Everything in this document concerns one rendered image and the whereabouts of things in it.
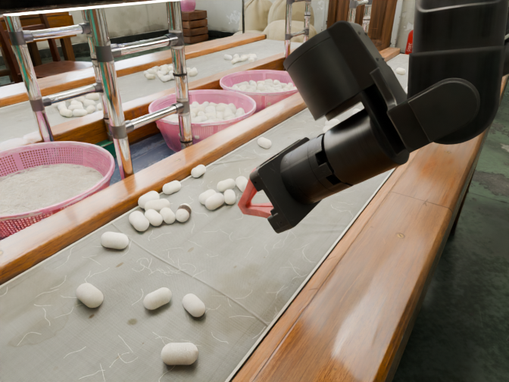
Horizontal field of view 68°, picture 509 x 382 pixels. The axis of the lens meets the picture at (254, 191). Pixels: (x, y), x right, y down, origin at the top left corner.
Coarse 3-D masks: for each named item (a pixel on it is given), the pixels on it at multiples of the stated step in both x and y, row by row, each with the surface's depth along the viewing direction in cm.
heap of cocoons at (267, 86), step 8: (264, 80) 125; (272, 80) 126; (232, 88) 117; (240, 88) 118; (248, 88) 119; (256, 88) 118; (264, 88) 118; (272, 88) 118; (280, 88) 118; (288, 88) 118; (296, 88) 118; (256, 112) 110
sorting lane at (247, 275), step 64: (320, 128) 89; (192, 192) 64; (64, 256) 50; (128, 256) 50; (192, 256) 50; (256, 256) 50; (320, 256) 50; (0, 320) 41; (64, 320) 41; (128, 320) 41; (192, 320) 41; (256, 320) 41
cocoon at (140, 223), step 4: (132, 212) 56; (136, 212) 55; (140, 212) 56; (132, 216) 55; (136, 216) 54; (140, 216) 54; (144, 216) 55; (132, 220) 55; (136, 220) 54; (140, 220) 54; (144, 220) 54; (136, 224) 54; (140, 224) 54; (144, 224) 54; (148, 224) 55; (136, 228) 54; (140, 228) 54; (144, 228) 54
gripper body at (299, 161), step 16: (304, 144) 36; (320, 144) 34; (272, 160) 37; (288, 160) 37; (304, 160) 35; (320, 160) 34; (256, 176) 35; (272, 176) 36; (288, 176) 36; (304, 176) 35; (320, 176) 34; (272, 192) 35; (288, 192) 37; (304, 192) 36; (320, 192) 35; (336, 192) 36; (288, 208) 36; (304, 208) 38; (288, 224) 36
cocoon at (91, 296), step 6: (78, 288) 43; (84, 288) 42; (90, 288) 42; (96, 288) 43; (78, 294) 42; (84, 294) 42; (90, 294) 42; (96, 294) 42; (102, 294) 43; (84, 300) 42; (90, 300) 42; (96, 300) 42; (102, 300) 43; (90, 306) 42; (96, 306) 42
